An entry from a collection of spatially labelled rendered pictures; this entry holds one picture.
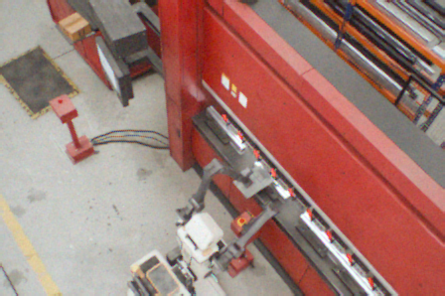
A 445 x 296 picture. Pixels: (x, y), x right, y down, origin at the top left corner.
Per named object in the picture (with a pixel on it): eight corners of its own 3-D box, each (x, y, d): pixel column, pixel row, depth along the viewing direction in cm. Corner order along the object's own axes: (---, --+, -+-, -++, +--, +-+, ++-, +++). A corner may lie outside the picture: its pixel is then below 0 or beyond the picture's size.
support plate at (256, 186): (232, 182, 389) (232, 181, 389) (258, 165, 399) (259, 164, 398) (246, 199, 382) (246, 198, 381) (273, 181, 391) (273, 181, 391)
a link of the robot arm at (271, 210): (270, 200, 332) (281, 211, 331) (269, 200, 345) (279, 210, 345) (223, 249, 330) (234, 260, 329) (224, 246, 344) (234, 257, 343)
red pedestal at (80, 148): (64, 151, 511) (43, 101, 441) (86, 139, 520) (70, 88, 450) (74, 165, 503) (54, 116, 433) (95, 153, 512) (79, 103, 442)
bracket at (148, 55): (124, 62, 430) (123, 56, 424) (148, 50, 439) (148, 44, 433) (149, 92, 414) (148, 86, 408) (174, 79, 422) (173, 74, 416)
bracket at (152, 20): (116, 19, 389) (115, 12, 383) (143, 7, 397) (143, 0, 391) (144, 51, 372) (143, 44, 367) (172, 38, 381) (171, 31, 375)
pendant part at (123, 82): (101, 69, 411) (93, 37, 381) (115, 64, 415) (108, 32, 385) (123, 108, 391) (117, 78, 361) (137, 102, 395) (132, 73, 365)
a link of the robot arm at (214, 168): (202, 162, 323) (212, 173, 318) (218, 156, 331) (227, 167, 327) (187, 204, 353) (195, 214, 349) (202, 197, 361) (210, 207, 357)
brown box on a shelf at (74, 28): (55, 26, 470) (51, 16, 459) (79, 15, 479) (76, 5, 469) (70, 45, 458) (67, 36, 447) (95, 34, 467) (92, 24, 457)
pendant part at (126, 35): (102, 73, 427) (84, -7, 356) (130, 63, 435) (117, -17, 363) (127, 115, 405) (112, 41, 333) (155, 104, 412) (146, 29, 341)
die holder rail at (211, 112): (206, 114, 437) (206, 108, 429) (211, 111, 439) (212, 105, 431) (240, 155, 416) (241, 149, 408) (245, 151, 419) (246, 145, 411)
